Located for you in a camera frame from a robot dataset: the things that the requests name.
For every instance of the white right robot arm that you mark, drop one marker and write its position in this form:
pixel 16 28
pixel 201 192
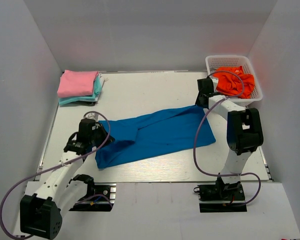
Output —
pixel 244 132

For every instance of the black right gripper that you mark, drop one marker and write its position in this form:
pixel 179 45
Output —
pixel 198 101

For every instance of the blue t shirt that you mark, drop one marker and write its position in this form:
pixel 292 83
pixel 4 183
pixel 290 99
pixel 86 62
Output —
pixel 163 132

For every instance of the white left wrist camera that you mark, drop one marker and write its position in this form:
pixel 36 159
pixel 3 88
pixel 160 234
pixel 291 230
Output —
pixel 91 115

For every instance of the orange t shirt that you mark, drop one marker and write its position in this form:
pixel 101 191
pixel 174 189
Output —
pixel 232 81

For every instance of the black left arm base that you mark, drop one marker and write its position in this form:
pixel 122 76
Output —
pixel 101 198

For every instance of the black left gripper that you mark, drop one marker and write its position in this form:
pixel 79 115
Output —
pixel 100 128

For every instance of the folded mint t shirt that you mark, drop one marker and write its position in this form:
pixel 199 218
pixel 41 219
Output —
pixel 97 88

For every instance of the white plastic laundry basket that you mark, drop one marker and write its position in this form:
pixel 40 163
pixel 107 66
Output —
pixel 213 62

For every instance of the folded pink t shirt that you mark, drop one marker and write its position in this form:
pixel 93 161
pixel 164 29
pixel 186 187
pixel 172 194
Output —
pixel 76 83

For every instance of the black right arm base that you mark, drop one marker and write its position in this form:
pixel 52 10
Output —
pixel 212 201

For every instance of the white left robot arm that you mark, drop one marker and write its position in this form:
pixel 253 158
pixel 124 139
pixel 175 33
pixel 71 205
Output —
pixel 42 213

